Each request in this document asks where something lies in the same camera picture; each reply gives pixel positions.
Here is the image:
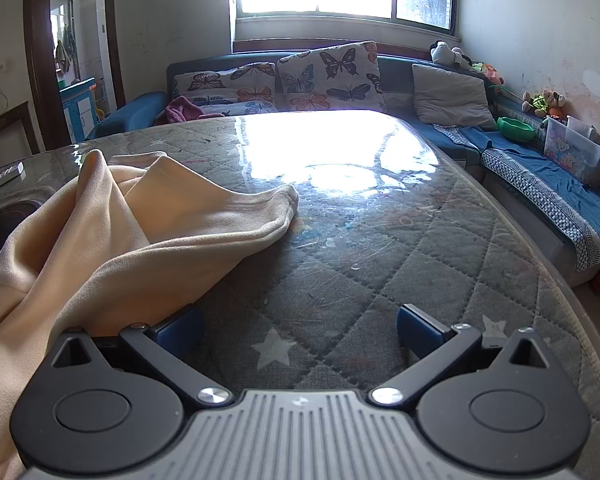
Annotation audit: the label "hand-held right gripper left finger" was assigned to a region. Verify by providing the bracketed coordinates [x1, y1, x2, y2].
[50, 305, 233, 407]

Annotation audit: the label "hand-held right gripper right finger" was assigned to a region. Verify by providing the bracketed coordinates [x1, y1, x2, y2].
[369, 303, 552, 407]

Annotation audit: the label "small clear plastic box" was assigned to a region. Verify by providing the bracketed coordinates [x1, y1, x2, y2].
[566, 115, 595, 140]

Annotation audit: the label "small stuffed toys pile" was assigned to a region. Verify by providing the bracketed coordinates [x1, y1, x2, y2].
[522, 90, 567, 121]

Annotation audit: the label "large butterfly print pillow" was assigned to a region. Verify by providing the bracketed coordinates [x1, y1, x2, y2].
[276, 41, 386, 113]

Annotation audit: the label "white remote control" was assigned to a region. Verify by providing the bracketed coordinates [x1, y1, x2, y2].
[0, 162, 27, 198]

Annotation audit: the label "panda plush toy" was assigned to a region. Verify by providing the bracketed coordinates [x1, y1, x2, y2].
[429, 41, 473, 71]

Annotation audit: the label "grey pillow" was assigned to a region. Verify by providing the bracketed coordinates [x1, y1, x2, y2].
[411, 63, 498, 131]

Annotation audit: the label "long butterfly print pillow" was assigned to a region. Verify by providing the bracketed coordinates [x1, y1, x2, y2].
[171, 61, 279, 118]

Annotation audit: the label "hanging towel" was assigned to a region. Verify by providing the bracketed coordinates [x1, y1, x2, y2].
[55, 25, 78, 71]

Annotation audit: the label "colourful plush toy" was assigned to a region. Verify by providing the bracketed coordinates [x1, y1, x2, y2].
[472, 62, 505, 86]

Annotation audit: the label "round quilted glass-top table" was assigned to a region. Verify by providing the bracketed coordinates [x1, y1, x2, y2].
[0, 110, 600, 480]

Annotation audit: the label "clear plastic storage box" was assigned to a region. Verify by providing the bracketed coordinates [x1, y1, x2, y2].
[542, 117, 600, 184]

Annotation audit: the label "checkered sofa runner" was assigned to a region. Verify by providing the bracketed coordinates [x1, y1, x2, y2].
[480, 149, 600, 273]

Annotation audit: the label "cream pants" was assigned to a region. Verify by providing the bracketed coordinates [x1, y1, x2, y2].
[0, 149, 301, 480]

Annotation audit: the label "blue sofa cloth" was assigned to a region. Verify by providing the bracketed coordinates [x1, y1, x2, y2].
[432, 122, 600, 256]

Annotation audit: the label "brown wooden door frame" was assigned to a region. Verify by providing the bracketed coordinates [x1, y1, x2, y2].
[24, 0, 127, 151]

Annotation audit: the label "blue corner sofa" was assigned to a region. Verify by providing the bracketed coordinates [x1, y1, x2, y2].
[85, 52, 600, 286]

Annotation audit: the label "black round induction cooker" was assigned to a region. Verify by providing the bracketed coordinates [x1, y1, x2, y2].
[0, 199, 43, 281]

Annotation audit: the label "green bowl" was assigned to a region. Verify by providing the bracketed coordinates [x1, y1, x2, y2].
[496, 116, 537, 142]

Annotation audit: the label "dark wooden furniture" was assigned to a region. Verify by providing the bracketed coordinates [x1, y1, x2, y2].
[0, 101, 41, 173]

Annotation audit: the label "blue cabinet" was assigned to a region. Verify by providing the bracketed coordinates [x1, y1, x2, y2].
[60, 77, 98, 143]

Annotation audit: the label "pink cloth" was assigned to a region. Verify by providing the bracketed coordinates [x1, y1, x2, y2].
[154, 95, 226, 126]

